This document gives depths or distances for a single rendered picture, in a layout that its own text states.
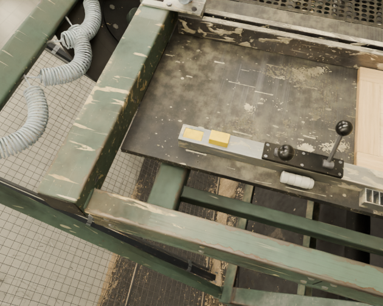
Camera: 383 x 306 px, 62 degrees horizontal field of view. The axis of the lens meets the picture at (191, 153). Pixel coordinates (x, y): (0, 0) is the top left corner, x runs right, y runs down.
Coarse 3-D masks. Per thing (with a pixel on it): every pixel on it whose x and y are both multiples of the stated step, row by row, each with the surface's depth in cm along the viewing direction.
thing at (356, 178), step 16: (192, 128) 85; (192, 144) 84; (208, 144) 82; (240, 144) 83; (256, 144) 83; (240, 160) 84; (256, 160) 82; (320, 176) 80; (352, 176) 78; (368, 176) 78
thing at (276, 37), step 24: (144, 0) 100; (168, 0) 100; (192, 24) 103; (216, 24) 101; (240, 24) 100; (264, 24) 101; (288, 24) 100; (264, 48) 104; (288, 48) 101; (312, 48) 99; (336, 48) 96; (360, 48) 95
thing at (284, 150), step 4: (284, 144) 70; (288, 144) 69; (276, 148) 80; (280, 148) 69; (284, 148) 69; (288, 148) 68; (292, 148) 69; (276, 152) 79; (280, 152) 69; (284, 152) 68; (288, 152) 68; (292, 152) 68; (280, 156) 69; (284, 156) 68; (288, 156) 68; (292, 156) 69; (284, 160) 69; (288, 160) 69
